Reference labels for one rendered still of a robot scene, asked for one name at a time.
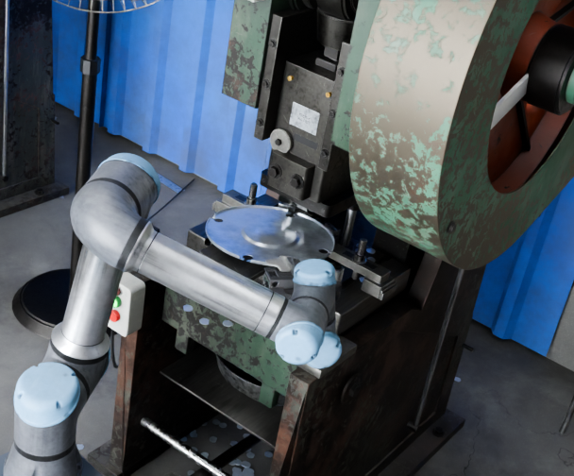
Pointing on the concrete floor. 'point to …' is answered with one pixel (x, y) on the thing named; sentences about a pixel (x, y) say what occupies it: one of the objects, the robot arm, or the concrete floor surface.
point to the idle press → (11, 109)
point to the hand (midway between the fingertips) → (284, 262)
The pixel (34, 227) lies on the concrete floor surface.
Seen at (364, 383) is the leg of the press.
